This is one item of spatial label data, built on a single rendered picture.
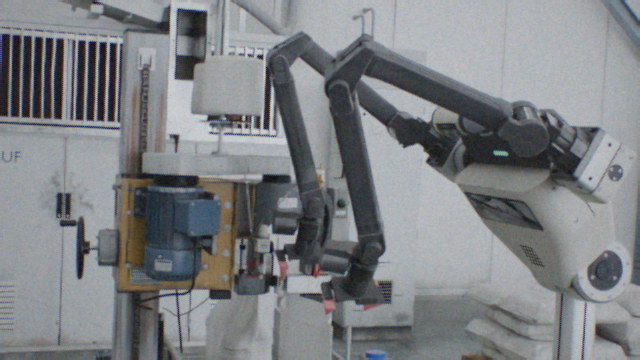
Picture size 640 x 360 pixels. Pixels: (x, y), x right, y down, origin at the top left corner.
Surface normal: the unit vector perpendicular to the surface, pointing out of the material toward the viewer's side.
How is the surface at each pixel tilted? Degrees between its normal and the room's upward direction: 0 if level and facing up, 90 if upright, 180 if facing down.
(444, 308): 90
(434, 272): 90
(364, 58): 118
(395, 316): 90
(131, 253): 90
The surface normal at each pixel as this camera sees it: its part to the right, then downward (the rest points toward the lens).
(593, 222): 0.58, 0.49
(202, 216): 0.69, 0.07
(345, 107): -0.02, 0.51
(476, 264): 0.31, 0.07
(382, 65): 0.21, 0.55
